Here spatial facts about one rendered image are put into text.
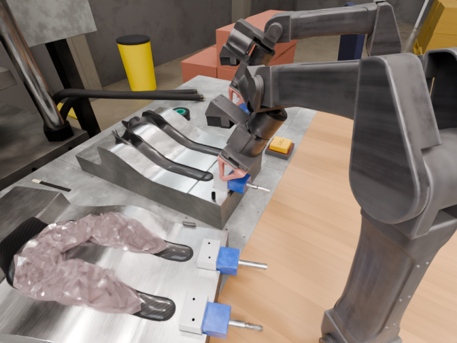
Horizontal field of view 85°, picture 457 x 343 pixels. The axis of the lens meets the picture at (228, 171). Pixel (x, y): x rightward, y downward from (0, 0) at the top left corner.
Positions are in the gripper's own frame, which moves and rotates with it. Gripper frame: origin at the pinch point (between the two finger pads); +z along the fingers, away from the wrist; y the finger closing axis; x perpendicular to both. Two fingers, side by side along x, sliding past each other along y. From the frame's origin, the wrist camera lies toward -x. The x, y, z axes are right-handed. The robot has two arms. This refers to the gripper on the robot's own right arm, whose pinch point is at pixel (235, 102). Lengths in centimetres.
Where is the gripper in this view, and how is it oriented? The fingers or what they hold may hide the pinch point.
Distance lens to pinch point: 84.1
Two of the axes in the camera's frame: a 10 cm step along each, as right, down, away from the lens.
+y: -4.6, 5.8, -6.7
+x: 8.0, 6.0, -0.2
